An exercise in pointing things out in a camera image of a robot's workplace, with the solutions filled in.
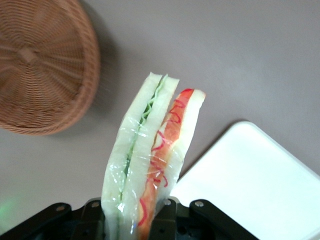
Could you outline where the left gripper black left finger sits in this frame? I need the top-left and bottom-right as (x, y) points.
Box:
(74, 198), (109, 240)

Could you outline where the triangle sandwich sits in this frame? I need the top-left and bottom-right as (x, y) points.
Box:
(100, 71), (207, 240)

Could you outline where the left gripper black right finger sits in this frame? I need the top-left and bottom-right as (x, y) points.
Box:
(148, 197), (179, 240)

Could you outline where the round brown wicker basket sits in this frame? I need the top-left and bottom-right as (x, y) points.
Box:
(0, 0), (102, 136)

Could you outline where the cream rectangular tray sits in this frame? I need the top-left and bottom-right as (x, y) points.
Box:
(169, 121), (320, 240)

